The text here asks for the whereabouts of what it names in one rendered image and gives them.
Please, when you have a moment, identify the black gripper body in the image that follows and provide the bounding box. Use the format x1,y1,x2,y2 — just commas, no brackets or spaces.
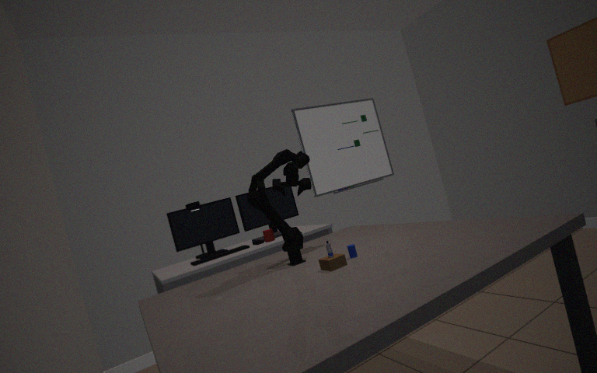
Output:
272,175,311,190

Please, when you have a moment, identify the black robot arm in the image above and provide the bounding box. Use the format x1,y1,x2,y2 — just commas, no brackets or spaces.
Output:
247,149,309,266

